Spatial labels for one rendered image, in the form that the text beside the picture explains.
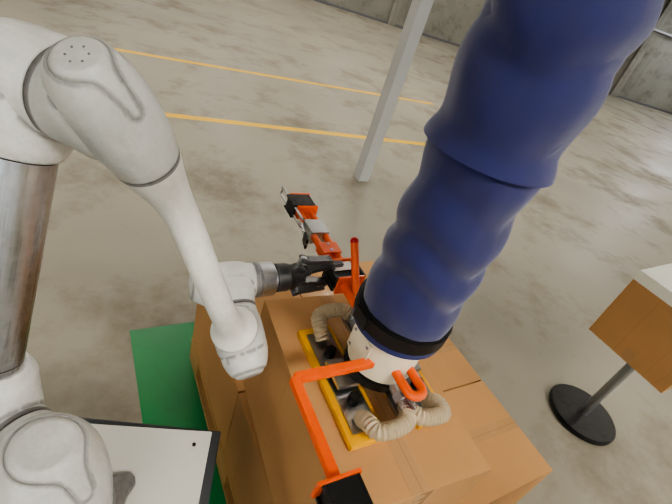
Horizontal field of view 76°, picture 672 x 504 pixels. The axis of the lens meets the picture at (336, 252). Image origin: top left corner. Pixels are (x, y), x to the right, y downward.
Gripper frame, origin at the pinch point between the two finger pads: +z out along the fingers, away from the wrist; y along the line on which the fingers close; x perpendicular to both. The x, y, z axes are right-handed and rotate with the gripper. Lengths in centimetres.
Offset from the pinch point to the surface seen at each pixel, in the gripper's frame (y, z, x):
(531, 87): -65, -8, 35
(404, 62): -8, 181, -241
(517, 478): 54, 62, 54
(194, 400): 108, -24, -37
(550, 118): -62, -5, 38
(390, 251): -28.7, -10.7, 25.6
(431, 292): -26.2, -6.1, 35.3
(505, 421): 54, 74, 36
